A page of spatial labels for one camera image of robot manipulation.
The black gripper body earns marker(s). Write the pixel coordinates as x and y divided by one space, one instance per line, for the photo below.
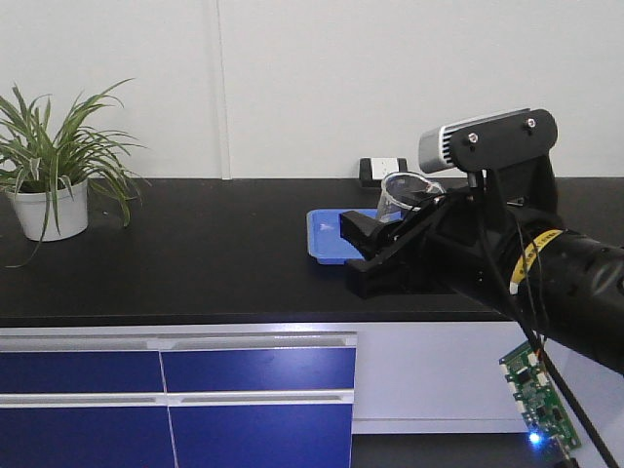
451 247

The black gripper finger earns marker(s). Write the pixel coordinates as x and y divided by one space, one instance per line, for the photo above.
366 234
388 272

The clear glass beaker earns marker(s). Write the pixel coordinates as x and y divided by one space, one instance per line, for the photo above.
402 192

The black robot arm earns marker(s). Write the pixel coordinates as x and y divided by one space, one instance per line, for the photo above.
569 288

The blue plastic tray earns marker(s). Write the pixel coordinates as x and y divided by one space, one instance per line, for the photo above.
324 242

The green circuit board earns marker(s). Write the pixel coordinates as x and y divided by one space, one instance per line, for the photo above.
549 429

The blue drawer cabinet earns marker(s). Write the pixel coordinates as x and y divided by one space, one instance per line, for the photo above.
164 398

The white plant pot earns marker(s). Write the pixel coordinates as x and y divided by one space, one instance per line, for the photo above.
41 220

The green spider plant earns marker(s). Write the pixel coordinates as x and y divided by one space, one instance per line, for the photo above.
35 161

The white wall power socket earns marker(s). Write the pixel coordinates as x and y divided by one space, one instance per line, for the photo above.
373 170

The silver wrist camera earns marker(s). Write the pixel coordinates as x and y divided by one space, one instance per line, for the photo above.
433 147

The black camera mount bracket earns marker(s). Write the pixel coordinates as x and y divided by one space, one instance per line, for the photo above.
507 158

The white wall trim strip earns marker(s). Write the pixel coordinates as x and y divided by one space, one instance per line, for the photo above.
221 98

